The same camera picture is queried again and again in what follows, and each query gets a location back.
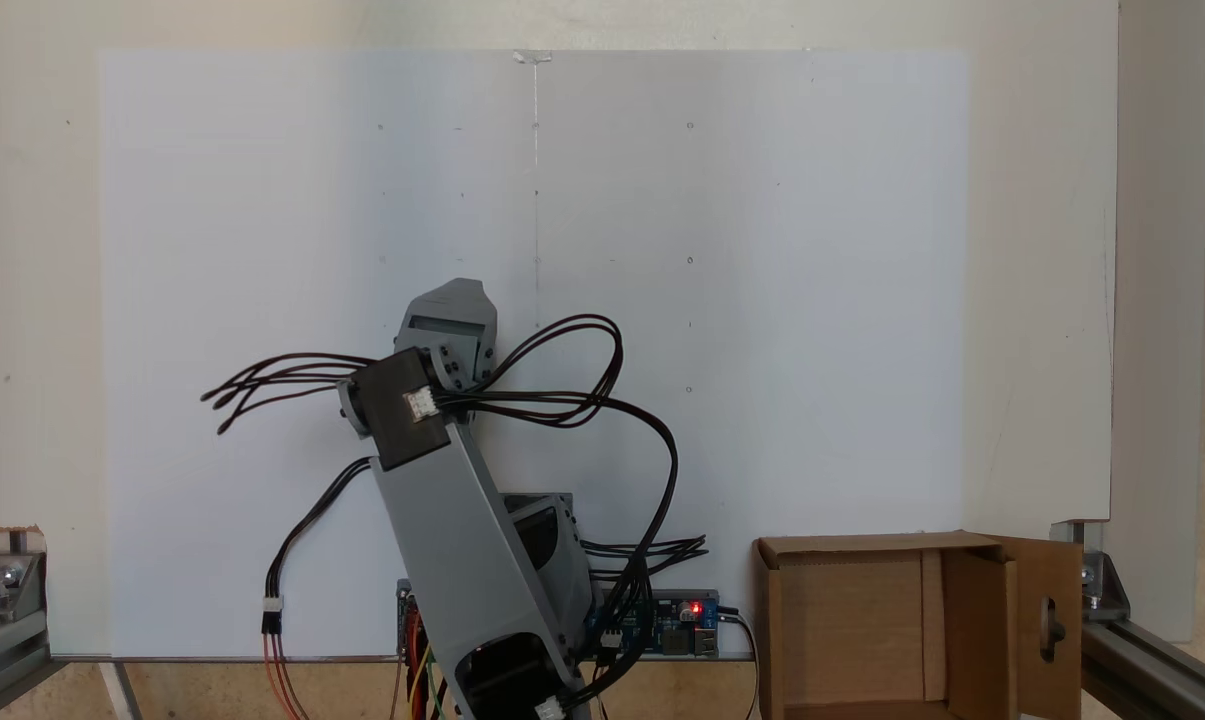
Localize aluminium frame post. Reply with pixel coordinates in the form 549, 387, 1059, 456
1080, 618, 1205, 720
0, 600, 55, 720

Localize blue power converter board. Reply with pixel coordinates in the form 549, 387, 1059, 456
587, 590, 721, 658

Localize servo driver board with jumpers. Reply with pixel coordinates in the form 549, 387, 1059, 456
396, 580, 433, 661

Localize large white paper sheet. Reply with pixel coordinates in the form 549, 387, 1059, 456
97, 48, 971, 661

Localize open cardboard box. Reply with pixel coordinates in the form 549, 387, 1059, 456
752, 530, 1085, 720

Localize thin power supply cable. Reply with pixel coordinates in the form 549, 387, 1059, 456
717, 605, 763, 720

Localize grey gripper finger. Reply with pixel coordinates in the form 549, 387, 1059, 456
408, 279, 497, 322

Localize metal corner bracket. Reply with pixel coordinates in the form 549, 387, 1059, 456
1050, 520, 1131, 623
0, 528, 48, 626

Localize grey board mounting plate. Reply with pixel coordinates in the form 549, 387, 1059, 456
395, 578, 723, 661

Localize black cable with white connector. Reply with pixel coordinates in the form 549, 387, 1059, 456
261, 455, 375, 637

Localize coloured jumper wires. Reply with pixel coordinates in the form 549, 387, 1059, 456
402, 600, 450, 720

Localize black servo wire bundle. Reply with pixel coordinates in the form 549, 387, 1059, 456
200, 313, 711, 720

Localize red and orange wires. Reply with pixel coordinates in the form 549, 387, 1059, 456
262, 630, 313, 720

